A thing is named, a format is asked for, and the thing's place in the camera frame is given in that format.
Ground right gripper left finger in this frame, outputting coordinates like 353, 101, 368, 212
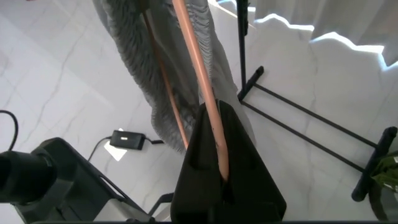
170, 103, 225, 223

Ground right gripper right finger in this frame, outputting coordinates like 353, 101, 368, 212
218, 99, 287, 223

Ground pink clothes hanger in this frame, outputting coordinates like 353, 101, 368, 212
141, 0, 230, 182

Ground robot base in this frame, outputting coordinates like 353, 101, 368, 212
12, 136, 175, 224

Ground black clothes rack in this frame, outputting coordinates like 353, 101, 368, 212
236, 0, 398, 202

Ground black power adapter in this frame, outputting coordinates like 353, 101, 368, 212
88, 129, 165, 162

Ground green garment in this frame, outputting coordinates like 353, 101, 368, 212
371, 155, 398, 192

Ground white curtain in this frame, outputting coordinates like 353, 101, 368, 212
248, 0, 398, 66

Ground black cable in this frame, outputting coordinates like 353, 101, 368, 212
0, 109, 19, 152

